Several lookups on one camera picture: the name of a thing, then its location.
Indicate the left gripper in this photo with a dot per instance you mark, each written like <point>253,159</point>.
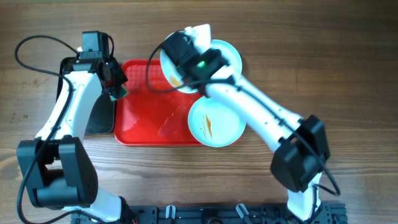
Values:
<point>121,76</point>

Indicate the green yellow sponge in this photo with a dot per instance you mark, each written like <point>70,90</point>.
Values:
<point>118,92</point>

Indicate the light blue plate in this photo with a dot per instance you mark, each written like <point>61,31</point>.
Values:
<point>169,74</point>
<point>214,124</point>
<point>230,53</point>

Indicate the light blue plate top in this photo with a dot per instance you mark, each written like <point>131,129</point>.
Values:
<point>230,53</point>

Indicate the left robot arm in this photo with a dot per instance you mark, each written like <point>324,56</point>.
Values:
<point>57,172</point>

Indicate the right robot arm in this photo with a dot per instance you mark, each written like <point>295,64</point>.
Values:
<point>214,68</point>

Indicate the red plastic tray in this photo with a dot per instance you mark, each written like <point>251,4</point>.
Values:
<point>145,118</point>

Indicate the black rectangular basin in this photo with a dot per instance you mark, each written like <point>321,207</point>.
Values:
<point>101,120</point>

